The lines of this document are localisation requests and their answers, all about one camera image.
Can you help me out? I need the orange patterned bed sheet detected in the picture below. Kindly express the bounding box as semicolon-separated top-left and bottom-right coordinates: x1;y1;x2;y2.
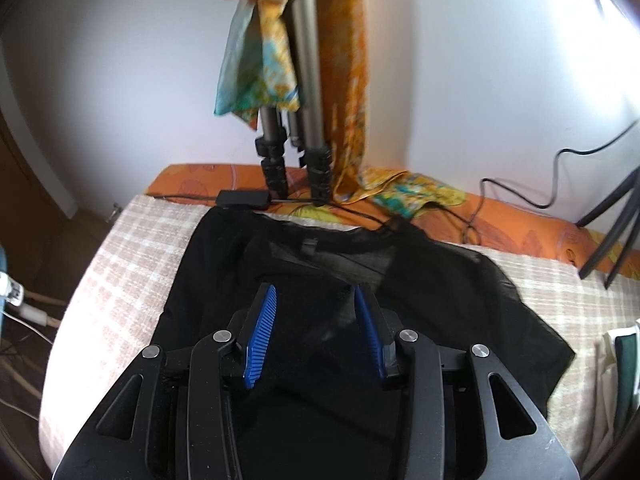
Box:
145;164;604;268

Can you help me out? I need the black power cable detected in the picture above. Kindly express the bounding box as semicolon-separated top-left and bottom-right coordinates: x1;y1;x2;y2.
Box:
459;118;640;246

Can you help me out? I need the black power adapter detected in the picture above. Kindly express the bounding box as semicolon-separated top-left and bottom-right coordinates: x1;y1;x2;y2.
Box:
216;190;272;210

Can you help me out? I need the black t-shirt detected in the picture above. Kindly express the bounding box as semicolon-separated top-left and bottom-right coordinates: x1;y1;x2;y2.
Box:
153;208;574;479

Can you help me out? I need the silver camera tripod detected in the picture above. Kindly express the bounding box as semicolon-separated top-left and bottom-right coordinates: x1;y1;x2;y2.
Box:
256;0;332;205

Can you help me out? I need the checkered beige bed blanket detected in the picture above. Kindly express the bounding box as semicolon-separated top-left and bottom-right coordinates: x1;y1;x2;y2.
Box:
38;195;639;469

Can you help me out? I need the dark green folded garment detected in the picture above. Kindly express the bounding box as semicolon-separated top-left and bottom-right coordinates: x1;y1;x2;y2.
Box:
614;330;639;440

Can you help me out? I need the white folded garment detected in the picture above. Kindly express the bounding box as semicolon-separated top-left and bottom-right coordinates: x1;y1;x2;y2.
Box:
584;321;639;471

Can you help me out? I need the orange patterned hanging cloth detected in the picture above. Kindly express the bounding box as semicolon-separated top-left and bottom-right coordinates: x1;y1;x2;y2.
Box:
317;0;369;203

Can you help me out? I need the white charger plug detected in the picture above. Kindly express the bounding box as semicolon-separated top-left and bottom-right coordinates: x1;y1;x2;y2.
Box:
0;272;25;307

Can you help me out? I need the colourful floral scarf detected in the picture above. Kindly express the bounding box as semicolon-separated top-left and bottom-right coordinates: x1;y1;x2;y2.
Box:
214;0;299;129

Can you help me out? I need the small black light tripod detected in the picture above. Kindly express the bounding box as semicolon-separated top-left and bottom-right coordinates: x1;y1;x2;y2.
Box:
575;168;640;289

